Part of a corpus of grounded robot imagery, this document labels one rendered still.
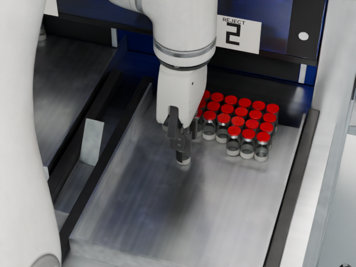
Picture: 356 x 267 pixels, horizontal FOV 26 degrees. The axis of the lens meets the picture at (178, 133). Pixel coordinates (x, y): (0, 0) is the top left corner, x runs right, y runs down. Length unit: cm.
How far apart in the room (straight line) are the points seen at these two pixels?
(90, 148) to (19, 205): 60
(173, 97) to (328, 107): 32
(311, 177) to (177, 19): 36
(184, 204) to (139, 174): 9
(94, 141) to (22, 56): 60
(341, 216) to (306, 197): 116
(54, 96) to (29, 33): 73
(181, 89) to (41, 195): 44
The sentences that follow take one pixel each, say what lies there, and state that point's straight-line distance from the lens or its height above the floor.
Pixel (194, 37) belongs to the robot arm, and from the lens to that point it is 98.
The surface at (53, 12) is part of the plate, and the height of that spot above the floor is 100.
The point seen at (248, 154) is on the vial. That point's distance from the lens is 119.
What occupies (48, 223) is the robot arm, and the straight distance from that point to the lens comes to 63.
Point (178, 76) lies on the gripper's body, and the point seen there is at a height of 109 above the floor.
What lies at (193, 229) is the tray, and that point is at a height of 88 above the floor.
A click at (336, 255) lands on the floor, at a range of 222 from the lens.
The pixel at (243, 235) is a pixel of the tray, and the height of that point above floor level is 88.
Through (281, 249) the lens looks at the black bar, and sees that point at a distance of 107.
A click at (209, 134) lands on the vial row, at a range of 121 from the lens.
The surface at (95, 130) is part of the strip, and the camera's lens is 118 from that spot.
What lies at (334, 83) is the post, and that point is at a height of 96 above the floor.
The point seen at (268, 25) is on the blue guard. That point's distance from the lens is 119.
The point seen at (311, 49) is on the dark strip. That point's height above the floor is 102.
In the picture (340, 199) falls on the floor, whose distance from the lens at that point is 236.
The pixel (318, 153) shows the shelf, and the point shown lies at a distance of 122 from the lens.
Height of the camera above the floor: 174
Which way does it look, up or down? 44 degrees down
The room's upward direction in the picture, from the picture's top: straight up
